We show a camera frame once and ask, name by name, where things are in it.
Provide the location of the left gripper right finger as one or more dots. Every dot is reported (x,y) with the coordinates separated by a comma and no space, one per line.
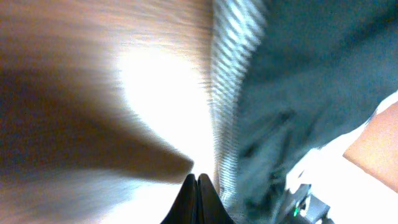
(210,207)

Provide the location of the white t-shirt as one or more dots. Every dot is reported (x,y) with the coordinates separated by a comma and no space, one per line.
(356,174)

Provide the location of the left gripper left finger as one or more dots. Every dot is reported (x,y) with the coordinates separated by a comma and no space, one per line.
(185,206)

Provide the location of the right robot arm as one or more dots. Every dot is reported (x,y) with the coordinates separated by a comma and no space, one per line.
(303,207)

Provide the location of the black shorts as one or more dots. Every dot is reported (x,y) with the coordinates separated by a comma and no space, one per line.
(290,76)

